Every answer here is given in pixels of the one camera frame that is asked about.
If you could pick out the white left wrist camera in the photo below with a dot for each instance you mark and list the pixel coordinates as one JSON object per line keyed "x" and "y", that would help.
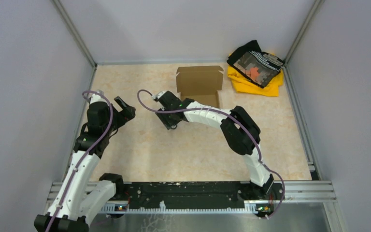
{"x": 98, "y": 96}

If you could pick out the yellow folded cloth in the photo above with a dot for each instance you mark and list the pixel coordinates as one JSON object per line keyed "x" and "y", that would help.
{"x": 241, "y": 85}

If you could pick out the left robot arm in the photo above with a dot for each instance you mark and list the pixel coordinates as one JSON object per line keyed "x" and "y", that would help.
{"x": 73, "y": 209}

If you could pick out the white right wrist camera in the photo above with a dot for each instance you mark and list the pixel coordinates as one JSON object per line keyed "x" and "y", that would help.
{"x": 157, "y": 96}

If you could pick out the black printed folded shirt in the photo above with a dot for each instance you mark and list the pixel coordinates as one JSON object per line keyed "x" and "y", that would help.
{"x": 256, "y": 66}

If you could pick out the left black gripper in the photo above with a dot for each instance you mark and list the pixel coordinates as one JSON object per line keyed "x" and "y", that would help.
{"x": 128, "y": 111}

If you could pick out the aluminium front rail frame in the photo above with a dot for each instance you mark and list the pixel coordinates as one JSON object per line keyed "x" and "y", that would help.
{"x": 292, "y": 192}

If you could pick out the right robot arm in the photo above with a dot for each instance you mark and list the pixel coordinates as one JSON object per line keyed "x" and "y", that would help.
{"x": 241, "y": 133}

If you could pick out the brown cardboard box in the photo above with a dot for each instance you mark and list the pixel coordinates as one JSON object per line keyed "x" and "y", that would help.
{"x": 200, "y": 83}

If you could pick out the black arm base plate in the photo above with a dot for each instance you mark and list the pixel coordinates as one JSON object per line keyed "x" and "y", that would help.
{"x": 193, "y": 195}

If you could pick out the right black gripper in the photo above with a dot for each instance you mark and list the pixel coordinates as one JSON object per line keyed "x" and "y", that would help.
{"x": 168, "y": 123}

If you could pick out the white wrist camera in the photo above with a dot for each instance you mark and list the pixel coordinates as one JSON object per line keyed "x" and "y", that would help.
{"x": 157, "y": 96}
{"x": 98, "y": 96}

